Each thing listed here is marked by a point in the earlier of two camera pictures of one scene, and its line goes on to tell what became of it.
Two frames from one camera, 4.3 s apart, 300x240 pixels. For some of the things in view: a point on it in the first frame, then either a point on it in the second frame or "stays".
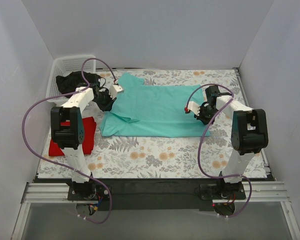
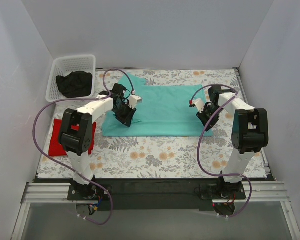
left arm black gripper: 106,101 to 123,111
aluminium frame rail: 257,193 stays
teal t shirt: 156,111 stays
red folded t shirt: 89,128 stays
